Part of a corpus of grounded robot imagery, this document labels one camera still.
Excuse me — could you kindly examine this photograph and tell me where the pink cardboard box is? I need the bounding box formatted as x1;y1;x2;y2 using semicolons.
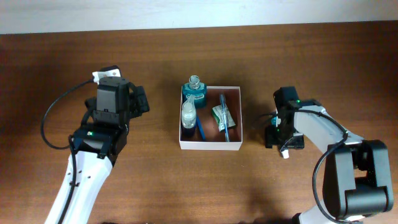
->
178;86;243;151

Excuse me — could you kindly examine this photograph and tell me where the blue disposable razor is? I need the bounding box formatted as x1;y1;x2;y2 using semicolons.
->
196;116;206;141

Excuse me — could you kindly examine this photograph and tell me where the green white soap packet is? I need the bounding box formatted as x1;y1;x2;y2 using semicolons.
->
211;105;236;132

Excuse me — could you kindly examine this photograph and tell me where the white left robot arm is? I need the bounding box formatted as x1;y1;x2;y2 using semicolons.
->
46;77;150;223

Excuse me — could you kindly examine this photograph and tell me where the teal Listerine mouthwash bottle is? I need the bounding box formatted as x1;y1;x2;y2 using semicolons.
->
182;75;207;108

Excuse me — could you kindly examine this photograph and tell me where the purple foaming soap pump bottle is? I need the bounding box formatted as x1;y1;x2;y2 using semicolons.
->
181;95;197;138

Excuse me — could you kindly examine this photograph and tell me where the blue white toothbrush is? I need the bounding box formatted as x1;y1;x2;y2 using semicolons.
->
220;94;230;142

